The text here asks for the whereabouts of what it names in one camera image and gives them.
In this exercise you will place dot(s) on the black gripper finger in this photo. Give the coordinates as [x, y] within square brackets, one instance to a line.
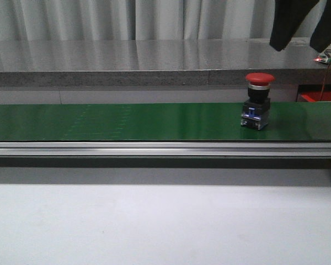
[288, 16]
[321, 37]

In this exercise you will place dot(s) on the red mushroom push button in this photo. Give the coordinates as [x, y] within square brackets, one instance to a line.
[255, 110]

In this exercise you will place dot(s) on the small green circuit board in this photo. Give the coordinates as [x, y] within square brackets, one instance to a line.
[324, 57]

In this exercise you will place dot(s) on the red plastic bin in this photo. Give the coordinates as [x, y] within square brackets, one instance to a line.
[314, 97]

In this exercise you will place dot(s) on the green conveyor belt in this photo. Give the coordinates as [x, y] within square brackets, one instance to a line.
[288, 121]

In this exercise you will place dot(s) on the grey stone counter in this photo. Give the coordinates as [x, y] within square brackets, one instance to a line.
[106, 63]

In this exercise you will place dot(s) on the grey curtain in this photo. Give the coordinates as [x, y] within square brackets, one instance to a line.
[135, 20]

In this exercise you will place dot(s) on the aluminium conveyor frame rail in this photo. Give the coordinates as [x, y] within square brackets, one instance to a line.
[223, 148]

